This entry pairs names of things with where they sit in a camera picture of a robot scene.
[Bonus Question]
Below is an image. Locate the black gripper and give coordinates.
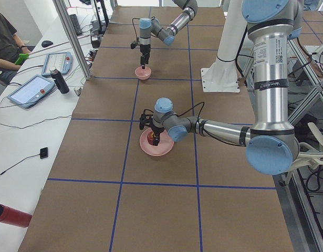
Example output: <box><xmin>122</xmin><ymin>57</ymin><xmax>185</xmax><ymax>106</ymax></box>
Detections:
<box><xmin>140</xmin><ymin>44</ymin><xmax>150</xmax><ymax>69</ymax></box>
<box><xmin>150</xmin><ymin>121</ymin><xmax>164</xmax><ymax>146</ymax></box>

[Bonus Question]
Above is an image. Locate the red apple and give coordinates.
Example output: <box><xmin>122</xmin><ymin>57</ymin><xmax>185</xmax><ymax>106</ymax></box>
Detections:
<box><xmin>147</xmin><ymin>132</ymin><xmax>154</xmax><ymax>145</ymax></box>

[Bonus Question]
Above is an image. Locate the pink bowl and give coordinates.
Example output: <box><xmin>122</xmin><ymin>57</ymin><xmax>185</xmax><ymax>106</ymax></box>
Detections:
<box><xmin>134</xmin><ymin>66</ymin><xmax>152</xmax><ymax>80</ymax></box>

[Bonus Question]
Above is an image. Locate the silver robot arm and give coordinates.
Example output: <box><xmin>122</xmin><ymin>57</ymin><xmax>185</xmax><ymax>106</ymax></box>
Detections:
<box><xmin>140</xmin><ymin>1</ymin><xmax>304</xmax><ymax>175</ymax></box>
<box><xmin>137</xmin><ymin>0</ymin><xmax>198</xmax><ymax>69</ymax></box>

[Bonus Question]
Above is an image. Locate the pink plate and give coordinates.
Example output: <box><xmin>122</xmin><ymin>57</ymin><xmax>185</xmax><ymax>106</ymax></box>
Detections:
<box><xmin>139</xmin><ymin>129</ymin><xmax>175</xmax><ymax>157</ymax></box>

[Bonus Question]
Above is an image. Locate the black keyboard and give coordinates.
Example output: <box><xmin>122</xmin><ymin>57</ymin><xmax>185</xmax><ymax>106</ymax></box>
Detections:
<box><xmin>69</xmin><ymin>14</ymin><xmax>82</xmax><ymax>36</ymax></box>

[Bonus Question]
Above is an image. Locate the far teach pendant tablet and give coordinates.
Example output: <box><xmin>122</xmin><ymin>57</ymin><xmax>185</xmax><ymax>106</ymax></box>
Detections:
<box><xmin>41</xmin><ymin>52</ymin><xmax>73</xmax><ymax>77</ymax></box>

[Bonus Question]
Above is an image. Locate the teach pendant tablet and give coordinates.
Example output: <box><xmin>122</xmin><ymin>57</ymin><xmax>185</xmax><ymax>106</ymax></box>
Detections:
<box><xmin>7</xmin><ymin>75</ymin><xmax>55</xmax><ymax>109</ymax></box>
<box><xmin>41</xmin><ymin>52</ymin><xmax>73</xmax><ymax>77</ymax></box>

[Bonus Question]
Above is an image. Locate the black water bottle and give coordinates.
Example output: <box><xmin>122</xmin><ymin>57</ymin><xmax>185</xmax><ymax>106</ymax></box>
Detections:
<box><xmin>49</xmin><ymin>66</ymin><xmax>69</xmax><ymax>94</ymax></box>

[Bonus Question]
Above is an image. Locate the black computer mouse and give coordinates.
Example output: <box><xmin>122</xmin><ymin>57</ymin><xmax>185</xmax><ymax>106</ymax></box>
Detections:
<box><xmin>41</xmin><ymin>40</ymin><xmax>53</xmax><ymax>48</ymax></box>

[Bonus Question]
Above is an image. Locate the small black square device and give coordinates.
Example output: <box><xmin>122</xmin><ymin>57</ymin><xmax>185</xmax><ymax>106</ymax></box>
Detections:
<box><xmin>39</xmin><ymin>147</ymin><xmax>48</xmax><ymax>159</ymax></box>

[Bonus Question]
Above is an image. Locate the near teach pendant tablet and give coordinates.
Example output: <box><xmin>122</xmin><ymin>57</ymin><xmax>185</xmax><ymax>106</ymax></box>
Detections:
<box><xmin>7</xmin><ymin>75</ymin><xmax>55</xmax><ymax>109</ymax></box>

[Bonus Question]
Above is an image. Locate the seated person grey shirt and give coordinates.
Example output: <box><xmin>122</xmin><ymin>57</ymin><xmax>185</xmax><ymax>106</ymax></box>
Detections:
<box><xmin>0</xmin><ymin>13</ymin><xmax>31</xmax><ymax>85</ymax></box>

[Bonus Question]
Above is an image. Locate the red bottle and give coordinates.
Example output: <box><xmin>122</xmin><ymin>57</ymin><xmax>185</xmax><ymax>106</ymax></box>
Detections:
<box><xmin>0</xmin><ymin>204</ymin><xmax>32</xmax><ymax>228</ymax></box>

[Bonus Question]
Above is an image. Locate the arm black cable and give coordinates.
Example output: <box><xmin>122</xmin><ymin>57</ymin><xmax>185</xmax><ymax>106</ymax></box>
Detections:
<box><xmin>175</xmin><ymin>101</ymin><xmax>243</xmax><ymax>144</ymax></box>
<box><xmin>131</xmin><ymin>17</ymin><xmax>155</xmax><ymax>43</ymax></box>

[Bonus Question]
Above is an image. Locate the aluminium frame post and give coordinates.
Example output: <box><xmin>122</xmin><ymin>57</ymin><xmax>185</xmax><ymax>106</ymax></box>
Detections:
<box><xmin>53</xmin><ymin>0</ymin><xmax>91</xmax><ymax>80</ymax></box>

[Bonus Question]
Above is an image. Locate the white pedestal column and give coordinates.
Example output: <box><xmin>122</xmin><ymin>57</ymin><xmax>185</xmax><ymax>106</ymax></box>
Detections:
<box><xmin>201</xmin><ymin>0</ymin><xmax>247</xmax><ymax>92</ymax></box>

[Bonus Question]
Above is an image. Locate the green handled grabber stick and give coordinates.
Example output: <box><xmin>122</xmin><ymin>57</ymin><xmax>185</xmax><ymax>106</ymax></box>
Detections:
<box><xmin>14</xmin><ymin>36</ymin><xmax>93</xmax><ymax>66</ymax></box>

